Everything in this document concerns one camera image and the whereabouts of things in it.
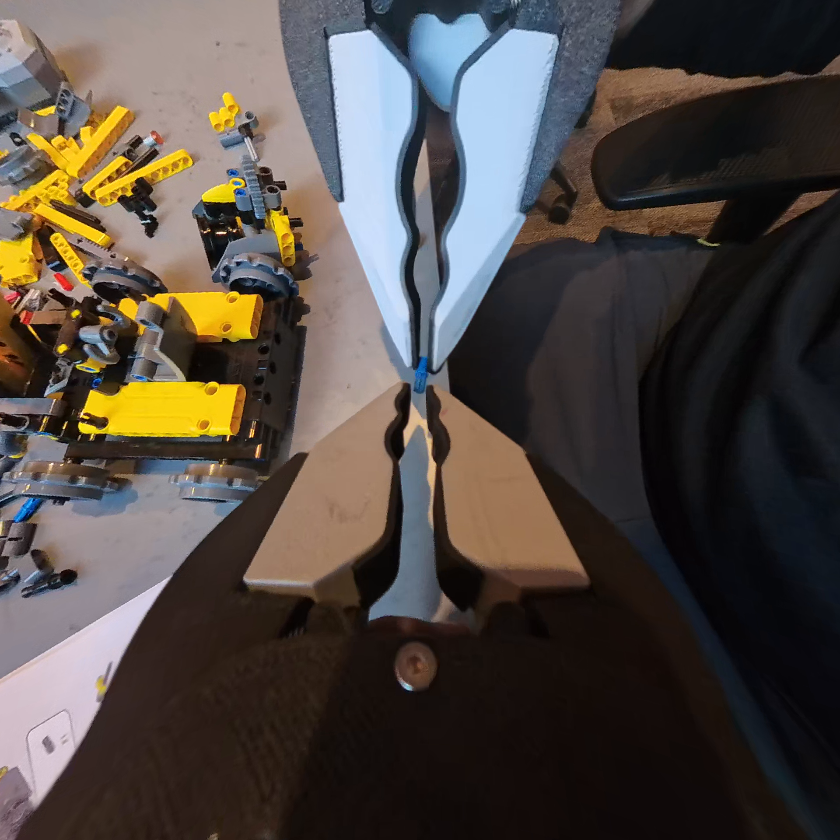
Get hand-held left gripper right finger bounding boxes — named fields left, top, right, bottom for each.
left=425, top=385, right=591, bottom=624

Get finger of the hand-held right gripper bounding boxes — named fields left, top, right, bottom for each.
left=428, top=28, right=560, bottom=370
left=327, top=26, right=424, bottom=367

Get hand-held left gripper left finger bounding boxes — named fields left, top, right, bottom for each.
left=243, top=382, right=413, bottom=611

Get grey desk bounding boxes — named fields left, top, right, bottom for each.
left=0, top=0, right=454, bottom=677

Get yellow black brick vehicle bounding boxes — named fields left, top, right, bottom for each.
left=0, top=251, right=309, bottom=506

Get person's grey trouser leg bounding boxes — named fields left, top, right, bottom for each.
left=453, top=226, right=716, bottom=592

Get black mesh armrest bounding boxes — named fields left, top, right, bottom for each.
left=591, top=79, right=840, bottom=244

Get pile of yellow brick beams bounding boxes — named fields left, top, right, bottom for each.
left=0, top=20, right=194, bottom=290

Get black office chair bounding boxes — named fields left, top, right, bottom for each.
left=548, top=0, right=840, bottom=225

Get open instruction booklet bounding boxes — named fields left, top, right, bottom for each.
left=0, top=571, right=178, bottom=840

